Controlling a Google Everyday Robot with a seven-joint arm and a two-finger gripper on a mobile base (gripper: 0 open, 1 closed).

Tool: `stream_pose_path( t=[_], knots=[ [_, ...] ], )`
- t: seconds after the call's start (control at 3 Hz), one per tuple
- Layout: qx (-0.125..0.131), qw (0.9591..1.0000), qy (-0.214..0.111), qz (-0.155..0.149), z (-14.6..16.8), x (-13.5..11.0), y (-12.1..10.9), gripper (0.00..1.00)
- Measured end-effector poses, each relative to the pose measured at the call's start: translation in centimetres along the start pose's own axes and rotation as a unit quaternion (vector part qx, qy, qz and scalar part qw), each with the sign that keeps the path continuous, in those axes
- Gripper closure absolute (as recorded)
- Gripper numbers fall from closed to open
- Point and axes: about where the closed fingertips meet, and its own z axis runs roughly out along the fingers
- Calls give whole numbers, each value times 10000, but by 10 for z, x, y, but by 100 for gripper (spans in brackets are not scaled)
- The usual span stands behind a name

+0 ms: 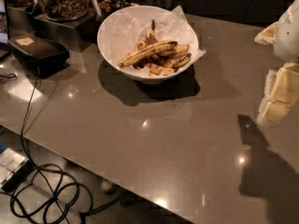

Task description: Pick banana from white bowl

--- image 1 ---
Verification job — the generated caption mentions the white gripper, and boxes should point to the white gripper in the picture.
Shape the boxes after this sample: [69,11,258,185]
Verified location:
[254,0,299,127]

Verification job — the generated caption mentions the long spotted top banana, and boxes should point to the long spotted top banana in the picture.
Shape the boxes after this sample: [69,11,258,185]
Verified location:
[118,40,178,67]

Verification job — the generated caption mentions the dark spotted banana lower right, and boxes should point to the dark spotted banana lower right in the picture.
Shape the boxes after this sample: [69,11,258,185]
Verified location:
[173,52,192,69]

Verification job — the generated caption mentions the spotted banana right side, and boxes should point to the spotted banana right side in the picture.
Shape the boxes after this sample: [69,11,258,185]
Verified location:
[159,44,189,57]

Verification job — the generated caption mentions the banana pieces at bottom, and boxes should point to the banana pieces at bottom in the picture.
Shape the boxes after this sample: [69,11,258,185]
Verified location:
[133,59,178,76]

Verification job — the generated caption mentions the upright banana behind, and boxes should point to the upright banana behind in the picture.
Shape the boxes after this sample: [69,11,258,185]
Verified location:
[135,20,157,50]

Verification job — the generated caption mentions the white ceramic bowl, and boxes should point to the white ceramic bowl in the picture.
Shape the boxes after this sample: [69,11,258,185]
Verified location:
[97,6,206,84]

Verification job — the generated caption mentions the white paper bowl liner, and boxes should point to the white paper bowl liner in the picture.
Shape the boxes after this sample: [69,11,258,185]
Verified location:
[101,6,206,71]

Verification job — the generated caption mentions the metal jar stand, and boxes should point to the metal jar stand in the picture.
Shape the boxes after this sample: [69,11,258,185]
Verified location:
[7,7,98,51]

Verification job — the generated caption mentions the glass jar of nuts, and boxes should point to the glass jar of nuts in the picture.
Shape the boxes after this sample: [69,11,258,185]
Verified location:
[38,0,89,21]

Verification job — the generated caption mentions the black box device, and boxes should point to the black box device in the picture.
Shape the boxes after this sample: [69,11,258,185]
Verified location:
[8,31,70,78]

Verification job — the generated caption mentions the screen edge at left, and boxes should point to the screen edge at left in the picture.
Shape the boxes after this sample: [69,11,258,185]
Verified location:
[0,0,11,61]

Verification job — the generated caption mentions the silver box on floor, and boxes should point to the silver box on floor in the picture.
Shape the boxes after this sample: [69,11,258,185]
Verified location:
[0,148,33,192]

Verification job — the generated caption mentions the black power cable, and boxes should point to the black power cable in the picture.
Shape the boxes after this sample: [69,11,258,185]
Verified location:
[8,66,125,224]

